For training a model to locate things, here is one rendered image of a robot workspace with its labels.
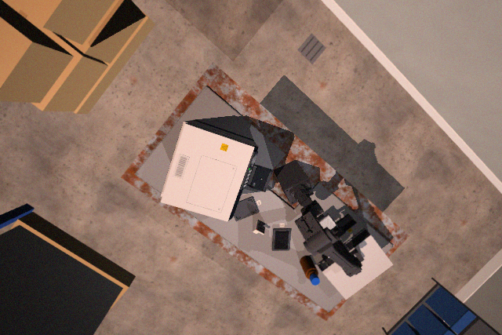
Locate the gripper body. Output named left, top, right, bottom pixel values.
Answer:
left=332, top=231, right=347, bottom=249

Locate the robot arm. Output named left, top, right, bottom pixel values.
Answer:
left=290, top=184, right=362, bottom=277

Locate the white multi-well plate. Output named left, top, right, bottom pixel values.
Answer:
left=319, top=215, right=336, bottom=230

